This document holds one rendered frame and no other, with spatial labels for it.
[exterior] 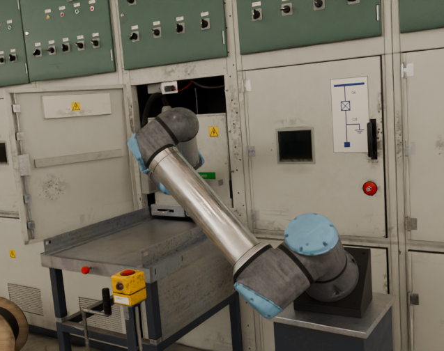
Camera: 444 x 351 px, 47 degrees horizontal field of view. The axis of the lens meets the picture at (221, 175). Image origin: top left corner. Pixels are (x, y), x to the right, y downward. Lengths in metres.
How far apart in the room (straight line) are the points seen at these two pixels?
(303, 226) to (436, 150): 0.75
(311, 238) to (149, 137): 0.61
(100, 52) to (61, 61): 0.28
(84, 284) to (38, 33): 1.50
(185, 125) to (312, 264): 0.61
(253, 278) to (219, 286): 0.92
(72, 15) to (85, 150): 0.77
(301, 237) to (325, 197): 0.75
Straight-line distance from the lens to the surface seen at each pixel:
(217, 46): 2.45
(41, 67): 3.20
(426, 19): 2.11
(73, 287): 3.38
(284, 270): 1.51
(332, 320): 1.68
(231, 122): 2.43
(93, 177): 2.76
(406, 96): 2.12
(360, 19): 2.18
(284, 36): 2.29
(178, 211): 2.73
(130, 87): 2.80
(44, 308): 3.66
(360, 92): 2.16
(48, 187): 2.68
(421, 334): 2.32
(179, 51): 2.57
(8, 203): 3.68
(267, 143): 2.33
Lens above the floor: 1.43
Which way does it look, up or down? 8 degrees down
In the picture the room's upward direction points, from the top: 4 degrees counter-clockwise
